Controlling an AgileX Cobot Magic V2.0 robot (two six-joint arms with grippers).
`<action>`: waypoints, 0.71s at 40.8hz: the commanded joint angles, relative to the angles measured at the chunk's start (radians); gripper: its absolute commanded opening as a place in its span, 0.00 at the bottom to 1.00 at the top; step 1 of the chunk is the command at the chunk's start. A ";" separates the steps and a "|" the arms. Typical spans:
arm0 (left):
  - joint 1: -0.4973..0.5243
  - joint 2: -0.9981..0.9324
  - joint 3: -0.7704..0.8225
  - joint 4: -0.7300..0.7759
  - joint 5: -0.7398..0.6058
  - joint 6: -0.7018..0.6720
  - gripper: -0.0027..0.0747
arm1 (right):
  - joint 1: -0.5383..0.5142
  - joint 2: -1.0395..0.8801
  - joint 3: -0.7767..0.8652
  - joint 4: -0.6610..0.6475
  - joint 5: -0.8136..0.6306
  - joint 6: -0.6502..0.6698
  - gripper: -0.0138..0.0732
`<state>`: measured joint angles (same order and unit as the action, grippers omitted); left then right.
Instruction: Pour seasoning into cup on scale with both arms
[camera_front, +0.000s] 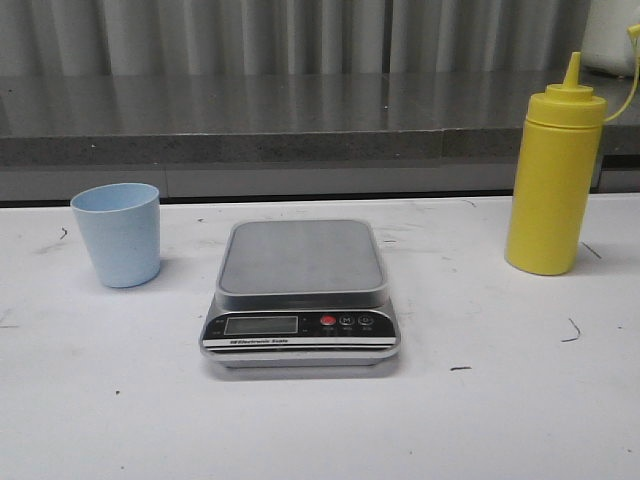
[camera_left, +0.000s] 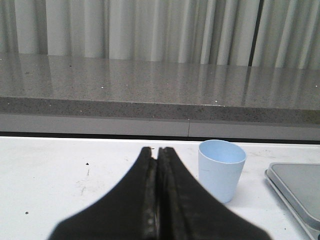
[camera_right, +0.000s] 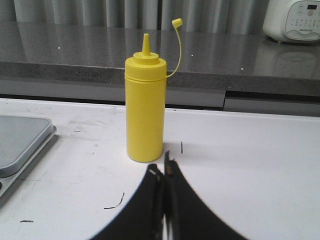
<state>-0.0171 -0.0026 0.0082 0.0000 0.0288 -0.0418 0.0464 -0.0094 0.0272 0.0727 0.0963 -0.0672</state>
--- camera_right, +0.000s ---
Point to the yellow squeeze bottle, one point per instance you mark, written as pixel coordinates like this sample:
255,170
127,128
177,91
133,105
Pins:
145,78

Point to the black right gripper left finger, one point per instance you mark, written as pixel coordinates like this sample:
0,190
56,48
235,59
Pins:
142,217

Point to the white rice cooker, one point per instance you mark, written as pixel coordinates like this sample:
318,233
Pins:
292,21

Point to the silver digital kitchen scale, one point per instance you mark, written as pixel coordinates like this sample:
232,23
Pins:
21,139

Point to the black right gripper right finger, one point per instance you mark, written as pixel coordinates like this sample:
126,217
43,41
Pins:
187,216

